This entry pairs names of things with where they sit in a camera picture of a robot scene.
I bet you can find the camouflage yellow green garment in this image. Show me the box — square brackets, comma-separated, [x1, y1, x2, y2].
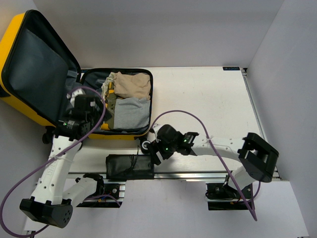
[101, 82, 118, 131]

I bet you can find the white green patterned garment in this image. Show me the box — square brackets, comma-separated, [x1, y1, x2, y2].
[101, 72, 117, 103]

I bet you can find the grey cloth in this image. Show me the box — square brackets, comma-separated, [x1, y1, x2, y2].
[113, 98, 150, 130]

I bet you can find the beige garment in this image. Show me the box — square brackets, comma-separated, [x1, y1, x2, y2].
[113, 72, 151, 100]

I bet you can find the black box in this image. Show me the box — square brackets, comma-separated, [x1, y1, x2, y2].
[106, 154, 154, 181]

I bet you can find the yellow hard-shell suitcase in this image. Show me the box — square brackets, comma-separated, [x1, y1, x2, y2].
[0, 10, 153, 148]

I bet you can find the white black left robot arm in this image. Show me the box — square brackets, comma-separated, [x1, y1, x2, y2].
[19, 95, 105, 228]

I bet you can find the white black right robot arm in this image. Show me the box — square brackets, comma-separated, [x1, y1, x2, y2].
[146, 124, 279, 198]

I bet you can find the white foreground board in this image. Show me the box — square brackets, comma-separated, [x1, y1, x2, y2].
[39, 180, 309, 238]

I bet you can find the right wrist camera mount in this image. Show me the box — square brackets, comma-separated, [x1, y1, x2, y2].
[151, 125, 162, 139]

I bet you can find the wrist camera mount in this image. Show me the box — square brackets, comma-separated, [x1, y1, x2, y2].
[151, 125, 162, 139]
[66, 88, 86, 107]

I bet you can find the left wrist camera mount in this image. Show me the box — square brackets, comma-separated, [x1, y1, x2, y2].
[66, 88, 86, 107]

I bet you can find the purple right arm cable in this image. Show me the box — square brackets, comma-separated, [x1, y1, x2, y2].
[151, 110, 261, 221]

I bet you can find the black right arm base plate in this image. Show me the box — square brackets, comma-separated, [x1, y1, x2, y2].
[205, 183, 248, 211]

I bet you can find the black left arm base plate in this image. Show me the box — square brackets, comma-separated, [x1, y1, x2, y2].
[77, 180, 125, 208]

